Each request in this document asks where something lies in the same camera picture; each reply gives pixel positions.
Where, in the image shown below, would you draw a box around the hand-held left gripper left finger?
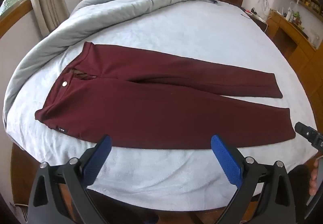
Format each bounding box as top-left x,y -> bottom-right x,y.
27,135 -> 112,224

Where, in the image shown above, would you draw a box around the maroon pants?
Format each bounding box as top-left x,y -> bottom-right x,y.
35,42 -> 296,150

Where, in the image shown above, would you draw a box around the grey quilt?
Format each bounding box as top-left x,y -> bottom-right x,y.
2,0 -> 217,124

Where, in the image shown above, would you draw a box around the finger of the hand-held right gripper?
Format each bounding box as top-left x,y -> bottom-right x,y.
295,122 -> 323,155

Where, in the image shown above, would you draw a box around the bedside clutter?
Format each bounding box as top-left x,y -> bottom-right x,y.
241,6 -> 268,31

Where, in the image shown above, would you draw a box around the person's right hand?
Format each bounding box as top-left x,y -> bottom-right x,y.
309,158 -> 320,195

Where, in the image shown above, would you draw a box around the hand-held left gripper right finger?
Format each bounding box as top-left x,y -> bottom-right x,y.
211,135 -> 296,224

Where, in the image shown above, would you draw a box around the wooden desk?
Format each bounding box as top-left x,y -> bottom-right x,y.
266,9 -> 323,103

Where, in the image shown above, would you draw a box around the white bed sheet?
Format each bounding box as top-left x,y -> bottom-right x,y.
5,0 -> 317,212

